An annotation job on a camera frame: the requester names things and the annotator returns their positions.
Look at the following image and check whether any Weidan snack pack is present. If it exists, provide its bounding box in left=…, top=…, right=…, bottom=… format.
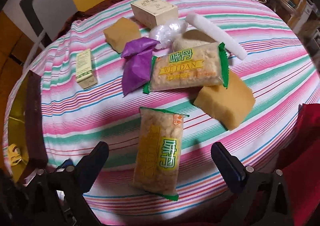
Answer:
left=132, top=107, right=187, bottom=201
left=143, top=42, right=229, bottom=94

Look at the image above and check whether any purple plastic packet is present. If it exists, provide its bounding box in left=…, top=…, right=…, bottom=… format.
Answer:
left=121, top=37, right=159, bottom=96

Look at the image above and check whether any red fabric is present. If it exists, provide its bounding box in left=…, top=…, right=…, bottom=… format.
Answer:
left=276, top=104, right=320, bottom=225

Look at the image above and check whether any tan sponge block large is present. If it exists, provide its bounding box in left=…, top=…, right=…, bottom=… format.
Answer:
left=194, top=71, right=255, bottom=131

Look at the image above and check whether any yellow plush toy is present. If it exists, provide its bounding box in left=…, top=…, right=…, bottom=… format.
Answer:
left=7, top=144, right=22, bottom=166

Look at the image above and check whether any gold metal tin tray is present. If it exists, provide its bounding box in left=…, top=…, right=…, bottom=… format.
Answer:
left=7, top=69, right=49, bottom=184

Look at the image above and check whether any small yellow-green carton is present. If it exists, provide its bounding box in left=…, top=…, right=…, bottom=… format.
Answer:
left=75, top=49, right=98, bottom=89

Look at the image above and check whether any striped pink green bedsheet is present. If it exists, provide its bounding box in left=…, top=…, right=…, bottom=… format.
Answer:
left=30, top=0, right=319, bottom=225

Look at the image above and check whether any tan sponge block small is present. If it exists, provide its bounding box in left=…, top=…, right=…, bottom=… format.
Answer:
left=103, top=17, right=141, bottom=54

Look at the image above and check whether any white foam stick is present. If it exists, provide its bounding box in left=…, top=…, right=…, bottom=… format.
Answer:
left=185, top=13, right=247, bottom=60

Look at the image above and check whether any white crumpled plastic bag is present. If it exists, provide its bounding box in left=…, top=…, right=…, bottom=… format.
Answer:
left=149, top=20, right=188, bottom=50

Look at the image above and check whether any cream cardboard box large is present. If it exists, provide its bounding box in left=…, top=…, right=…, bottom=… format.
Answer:
left=131, top=0, right=178, bottom=29

